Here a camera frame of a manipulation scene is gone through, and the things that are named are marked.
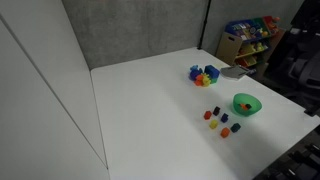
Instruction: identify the blue plastic storage bin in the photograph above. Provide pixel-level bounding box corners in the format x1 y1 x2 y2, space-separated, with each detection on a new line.
225 20 264 42

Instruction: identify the blue plastic toy block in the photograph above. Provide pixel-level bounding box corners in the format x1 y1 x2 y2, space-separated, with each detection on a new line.
204 64 221 84

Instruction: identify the black office chair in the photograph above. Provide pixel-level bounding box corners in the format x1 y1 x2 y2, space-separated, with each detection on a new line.
264 0 320 116

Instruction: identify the wooden toy storage shelf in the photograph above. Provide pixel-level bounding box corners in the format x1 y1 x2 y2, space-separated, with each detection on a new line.
215 15 287 73

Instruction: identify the grey paper booklet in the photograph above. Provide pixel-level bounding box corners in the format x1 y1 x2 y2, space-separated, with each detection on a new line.
220 65 250 81

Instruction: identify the green translucent plastic bowl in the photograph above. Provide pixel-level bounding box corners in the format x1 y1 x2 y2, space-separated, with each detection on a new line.
232 92 263 117

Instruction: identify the purple plastic toy piece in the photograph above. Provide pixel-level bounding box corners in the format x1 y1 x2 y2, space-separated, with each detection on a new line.
189 64 203 82

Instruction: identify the black metal frame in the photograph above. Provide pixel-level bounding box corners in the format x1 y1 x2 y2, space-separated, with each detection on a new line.
258 124 320 180

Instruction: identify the yellow plastic toy piece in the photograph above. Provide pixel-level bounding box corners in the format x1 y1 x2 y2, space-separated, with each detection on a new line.
201 73 213 88

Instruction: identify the dark green wooden block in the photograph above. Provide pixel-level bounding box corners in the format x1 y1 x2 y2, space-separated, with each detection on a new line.
230 122 242 133

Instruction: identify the orange plastic toy piece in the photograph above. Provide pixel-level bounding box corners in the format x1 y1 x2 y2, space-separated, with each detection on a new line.
194 74 205 87

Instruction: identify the red plastic storage bin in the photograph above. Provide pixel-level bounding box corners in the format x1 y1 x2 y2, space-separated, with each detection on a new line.
263 15 281 34

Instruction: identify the black vertical pole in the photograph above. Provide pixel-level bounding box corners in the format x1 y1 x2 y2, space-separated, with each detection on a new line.
197 0 212 51

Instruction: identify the yellow plastic storage bin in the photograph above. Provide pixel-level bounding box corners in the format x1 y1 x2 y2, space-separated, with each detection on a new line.
238 42 268 57

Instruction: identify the yellow wooden block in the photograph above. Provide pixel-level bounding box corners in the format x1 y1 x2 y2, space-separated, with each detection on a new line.
208 119 219 130

